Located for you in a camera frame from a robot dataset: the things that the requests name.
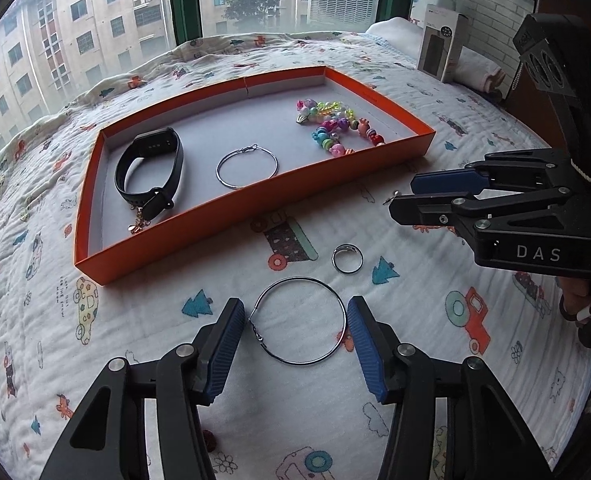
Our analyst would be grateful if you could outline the colourful candy bead bracelet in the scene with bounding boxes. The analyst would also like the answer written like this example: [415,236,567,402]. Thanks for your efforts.
[310,114,387,157]

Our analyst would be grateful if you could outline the pastel pearl bead bracelet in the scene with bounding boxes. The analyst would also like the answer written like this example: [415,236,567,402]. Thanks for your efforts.
[294,97,356,126]

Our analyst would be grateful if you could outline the large silver hoop earring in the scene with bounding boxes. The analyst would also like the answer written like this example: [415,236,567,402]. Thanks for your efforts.
[248,275,350,367]

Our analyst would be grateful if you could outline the small gold charm earring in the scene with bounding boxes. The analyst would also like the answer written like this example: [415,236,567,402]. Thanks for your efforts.
[128,207,149,235]

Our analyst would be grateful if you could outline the black smart band watch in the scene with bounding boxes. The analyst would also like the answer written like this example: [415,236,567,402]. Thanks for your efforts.
[114,128,185,223]

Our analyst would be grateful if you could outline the person right hand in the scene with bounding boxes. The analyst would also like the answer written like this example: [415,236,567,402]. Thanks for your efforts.
[557,278,591,325]

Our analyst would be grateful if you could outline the small silver stud earring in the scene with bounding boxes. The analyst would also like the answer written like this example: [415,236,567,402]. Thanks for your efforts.
[382,190,399,206]

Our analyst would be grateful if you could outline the white grey product box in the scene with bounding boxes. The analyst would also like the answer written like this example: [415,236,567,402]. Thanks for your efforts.
[417,4,469,82]

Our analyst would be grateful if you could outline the orange shallow tray box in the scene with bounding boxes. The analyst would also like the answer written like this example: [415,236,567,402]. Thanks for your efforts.
[74,66,435,285]

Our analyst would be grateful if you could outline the cartoon print bed quilt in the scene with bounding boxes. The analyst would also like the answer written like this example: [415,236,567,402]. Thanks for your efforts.
[0,34,591,479]

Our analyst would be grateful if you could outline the small silver ring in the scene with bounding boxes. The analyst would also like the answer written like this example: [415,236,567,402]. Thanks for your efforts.
[330,242,365,276]

